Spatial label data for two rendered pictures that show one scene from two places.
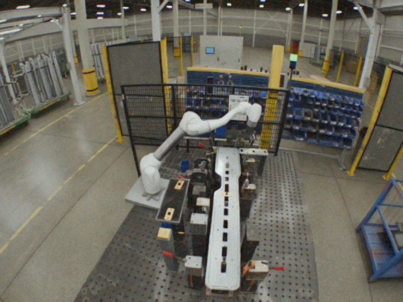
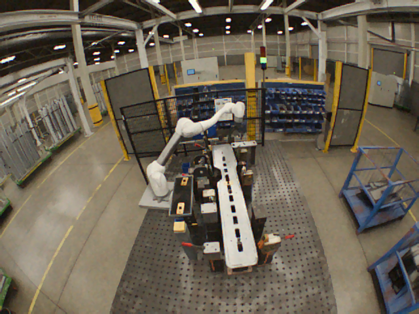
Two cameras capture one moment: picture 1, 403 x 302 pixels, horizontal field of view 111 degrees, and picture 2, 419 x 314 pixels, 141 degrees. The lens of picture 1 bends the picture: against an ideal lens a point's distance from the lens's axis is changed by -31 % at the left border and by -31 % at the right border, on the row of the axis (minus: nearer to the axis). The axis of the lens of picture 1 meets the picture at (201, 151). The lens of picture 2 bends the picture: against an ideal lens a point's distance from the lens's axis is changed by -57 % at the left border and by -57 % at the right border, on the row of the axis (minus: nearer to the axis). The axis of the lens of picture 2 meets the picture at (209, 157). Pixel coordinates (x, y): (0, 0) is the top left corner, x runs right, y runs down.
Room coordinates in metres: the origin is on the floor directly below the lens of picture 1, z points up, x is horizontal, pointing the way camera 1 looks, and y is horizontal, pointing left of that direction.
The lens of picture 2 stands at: (0.03, 0.03, 1.95)
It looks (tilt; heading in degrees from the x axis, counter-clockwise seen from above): 33 degrees down; 355
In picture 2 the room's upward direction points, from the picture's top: 7 degrees counter-clockwise
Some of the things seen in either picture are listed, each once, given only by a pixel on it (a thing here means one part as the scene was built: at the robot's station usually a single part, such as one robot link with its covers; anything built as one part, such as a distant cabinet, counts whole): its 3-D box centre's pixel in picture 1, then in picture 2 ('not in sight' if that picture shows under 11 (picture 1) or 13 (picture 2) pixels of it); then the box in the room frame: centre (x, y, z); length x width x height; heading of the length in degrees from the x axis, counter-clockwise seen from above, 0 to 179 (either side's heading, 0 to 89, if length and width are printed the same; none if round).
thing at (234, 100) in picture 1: (238, 107); (223, 109); (2.05, -0.40, 1.30); 0.23 x 0.02 x 0.31; 84
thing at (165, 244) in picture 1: (169, 253); (187, 244); (0.60, 0.20, 0.92); 0.08 x 0.08 x 0.44; 84
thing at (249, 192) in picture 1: (246, 201); (247, 186); (1.09, -0.37, 0.87); 0.12 x 0.09 x 0.35; 84
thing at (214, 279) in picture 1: (227, 196); (229, 185); (1.03, -0.19, 1.00); 1.38 x 0.22 x 0.02; 174
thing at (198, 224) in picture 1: (199, 236); (211, 225); (0.74, 0.01, 0.90); 0.13 x 0.10 x 0.41; 84
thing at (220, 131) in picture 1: (211, 127); (203, 130); (1.96, -0.11, 1.10); 0.30 x 0.17 x 0.13; 92
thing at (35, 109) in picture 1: (42, 86); (57, 126); (6.25, 6.00, 0.88); 1.91 x 1.01 x 1.76; 168
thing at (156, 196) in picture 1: (152, 191); (162, 193); (1.30, 0.46, 0.77); 0.22 x 0.18 x 0.06; 164
